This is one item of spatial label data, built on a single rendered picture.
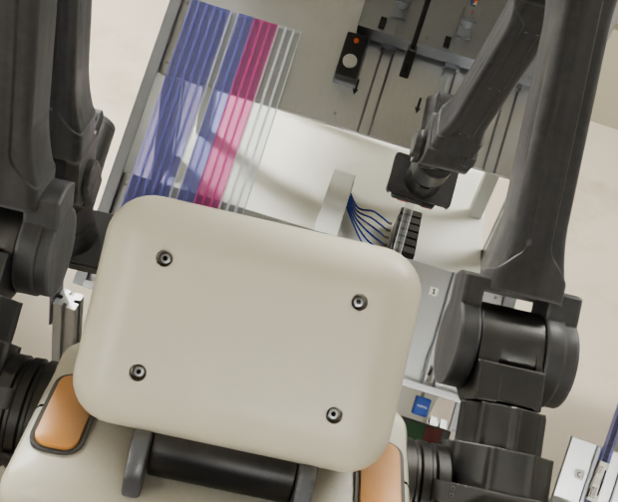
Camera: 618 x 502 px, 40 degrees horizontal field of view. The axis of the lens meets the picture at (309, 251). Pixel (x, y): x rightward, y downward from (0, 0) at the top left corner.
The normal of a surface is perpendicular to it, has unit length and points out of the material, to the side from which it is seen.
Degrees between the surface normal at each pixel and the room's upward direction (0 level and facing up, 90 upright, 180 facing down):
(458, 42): 43
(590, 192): 0
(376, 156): 0
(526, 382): 37
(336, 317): 48
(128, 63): 0
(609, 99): 90
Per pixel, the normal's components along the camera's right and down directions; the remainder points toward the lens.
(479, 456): -0.45, -0.29
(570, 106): 0.07, -0.04
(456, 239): 0.21, -0.74
